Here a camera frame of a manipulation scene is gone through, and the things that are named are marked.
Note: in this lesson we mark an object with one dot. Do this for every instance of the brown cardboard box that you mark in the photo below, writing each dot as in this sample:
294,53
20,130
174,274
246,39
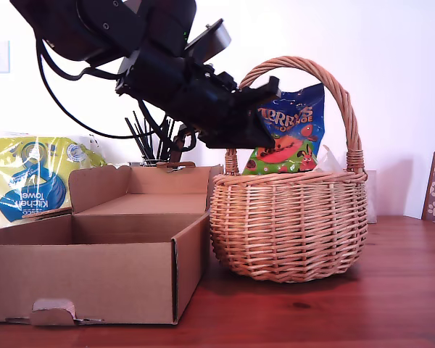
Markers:
94,282

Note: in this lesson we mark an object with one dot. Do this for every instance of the woven wicker basket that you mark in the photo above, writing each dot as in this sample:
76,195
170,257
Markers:
286,232

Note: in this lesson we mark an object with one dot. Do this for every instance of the dark brown bottle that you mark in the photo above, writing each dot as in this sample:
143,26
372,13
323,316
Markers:
176,152

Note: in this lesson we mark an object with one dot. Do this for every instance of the wrist camera box with bracket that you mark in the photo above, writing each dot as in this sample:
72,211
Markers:
210,41

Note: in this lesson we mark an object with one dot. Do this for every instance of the white green Galaxy eggs bag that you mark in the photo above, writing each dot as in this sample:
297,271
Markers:
330,159

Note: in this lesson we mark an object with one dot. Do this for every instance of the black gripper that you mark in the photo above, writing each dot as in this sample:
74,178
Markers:
210,101

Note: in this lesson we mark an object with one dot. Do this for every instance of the glass reed diffuser jar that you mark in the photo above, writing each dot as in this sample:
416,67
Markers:
149,161

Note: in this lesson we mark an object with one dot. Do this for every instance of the kitchen towel pack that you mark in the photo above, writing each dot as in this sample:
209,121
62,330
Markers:
29,170

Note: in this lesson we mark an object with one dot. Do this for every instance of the blue Terry's orange eggs bag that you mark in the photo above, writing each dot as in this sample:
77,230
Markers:
297,145

